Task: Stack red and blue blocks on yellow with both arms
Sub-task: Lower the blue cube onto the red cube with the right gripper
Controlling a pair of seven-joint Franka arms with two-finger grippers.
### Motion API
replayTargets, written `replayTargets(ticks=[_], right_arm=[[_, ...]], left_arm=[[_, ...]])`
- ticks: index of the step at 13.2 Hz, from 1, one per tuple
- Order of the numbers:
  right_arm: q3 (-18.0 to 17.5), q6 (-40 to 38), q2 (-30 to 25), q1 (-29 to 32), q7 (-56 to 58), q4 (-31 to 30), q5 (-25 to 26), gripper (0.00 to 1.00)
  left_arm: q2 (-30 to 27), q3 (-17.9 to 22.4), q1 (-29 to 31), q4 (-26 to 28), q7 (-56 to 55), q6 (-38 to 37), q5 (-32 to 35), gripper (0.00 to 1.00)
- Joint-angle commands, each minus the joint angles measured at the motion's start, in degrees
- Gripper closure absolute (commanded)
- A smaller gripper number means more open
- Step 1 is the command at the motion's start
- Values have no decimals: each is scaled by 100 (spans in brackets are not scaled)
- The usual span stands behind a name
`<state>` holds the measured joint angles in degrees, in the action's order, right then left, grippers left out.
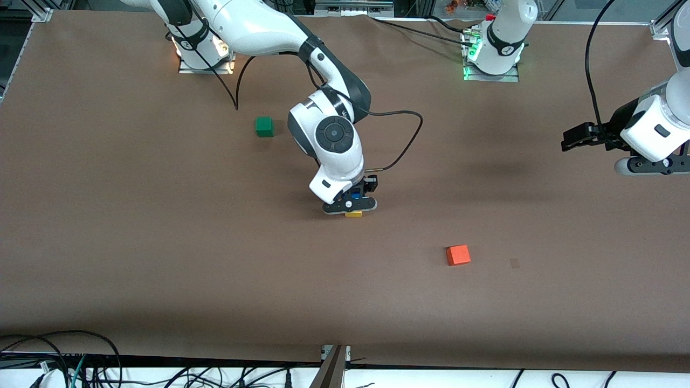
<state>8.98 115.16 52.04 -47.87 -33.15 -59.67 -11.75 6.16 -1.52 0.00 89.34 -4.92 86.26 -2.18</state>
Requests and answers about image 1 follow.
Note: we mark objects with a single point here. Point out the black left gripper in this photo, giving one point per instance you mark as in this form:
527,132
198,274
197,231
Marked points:
613,129

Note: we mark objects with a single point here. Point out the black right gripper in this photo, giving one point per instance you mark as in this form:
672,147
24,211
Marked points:
370,186

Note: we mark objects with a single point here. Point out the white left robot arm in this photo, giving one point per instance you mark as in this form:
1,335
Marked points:
506,32

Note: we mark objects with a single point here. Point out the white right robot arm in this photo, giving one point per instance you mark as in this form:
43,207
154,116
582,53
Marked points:
259,27

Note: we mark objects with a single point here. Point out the green cube block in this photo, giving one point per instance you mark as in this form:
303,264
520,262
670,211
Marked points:
264,126

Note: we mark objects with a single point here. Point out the orange cube block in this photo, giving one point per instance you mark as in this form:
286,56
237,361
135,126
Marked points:
458,255

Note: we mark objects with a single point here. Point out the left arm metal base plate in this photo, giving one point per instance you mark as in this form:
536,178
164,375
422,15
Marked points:
515,77

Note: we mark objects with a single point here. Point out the metal mount bracket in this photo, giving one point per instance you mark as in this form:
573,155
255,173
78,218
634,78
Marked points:
346,351

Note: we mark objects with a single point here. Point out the dark camera mount bar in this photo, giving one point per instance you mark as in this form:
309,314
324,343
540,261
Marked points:
329,374

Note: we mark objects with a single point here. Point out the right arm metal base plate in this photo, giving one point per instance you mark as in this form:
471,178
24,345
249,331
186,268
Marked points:
226,67

